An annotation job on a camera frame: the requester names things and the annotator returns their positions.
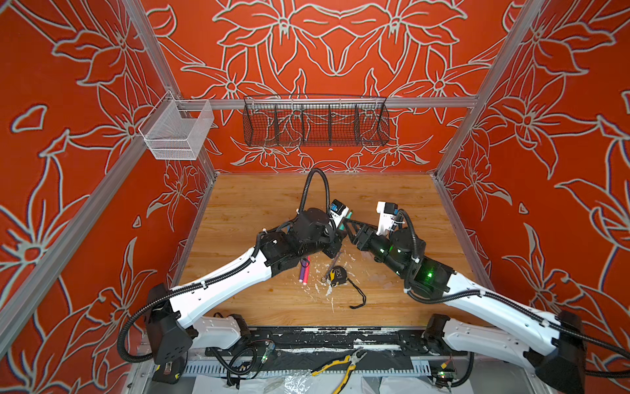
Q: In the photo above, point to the pink marker pen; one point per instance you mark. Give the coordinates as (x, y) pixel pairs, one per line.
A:
(307, 263)

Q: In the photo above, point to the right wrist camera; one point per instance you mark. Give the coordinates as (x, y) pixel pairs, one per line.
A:
(388, 213)

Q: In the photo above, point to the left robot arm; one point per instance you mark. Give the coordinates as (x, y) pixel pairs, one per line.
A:
(170, 314)

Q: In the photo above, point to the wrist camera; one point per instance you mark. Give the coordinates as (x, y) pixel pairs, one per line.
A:
(388, 213)
(338, 211)

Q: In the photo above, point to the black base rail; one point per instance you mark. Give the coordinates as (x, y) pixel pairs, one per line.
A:
(406, 340)

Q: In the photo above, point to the purple marker pen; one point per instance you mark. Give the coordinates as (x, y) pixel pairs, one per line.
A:
(302, 272)

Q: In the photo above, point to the small circuit board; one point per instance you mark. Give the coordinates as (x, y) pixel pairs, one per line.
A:
(443, 374)

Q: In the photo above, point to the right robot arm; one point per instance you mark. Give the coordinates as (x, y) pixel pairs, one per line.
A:
(553, 347)

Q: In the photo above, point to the black wire basket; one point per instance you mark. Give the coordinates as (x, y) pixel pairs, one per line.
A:
(298, 120)

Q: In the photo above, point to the black tape measure on table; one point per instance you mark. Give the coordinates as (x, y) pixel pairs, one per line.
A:
(338, 276)

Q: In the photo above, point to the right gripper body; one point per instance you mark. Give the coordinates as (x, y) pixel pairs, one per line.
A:
(376, 243)

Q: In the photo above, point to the white mesh basket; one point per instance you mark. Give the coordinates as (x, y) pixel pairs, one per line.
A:
(177, 129)

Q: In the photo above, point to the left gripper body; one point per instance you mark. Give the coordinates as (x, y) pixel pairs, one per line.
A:
(329, 244)

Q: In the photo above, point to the green marker pen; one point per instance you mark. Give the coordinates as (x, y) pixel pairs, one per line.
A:
(347, 216)

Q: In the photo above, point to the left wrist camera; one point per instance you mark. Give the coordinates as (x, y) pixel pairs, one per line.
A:
(338, 211)

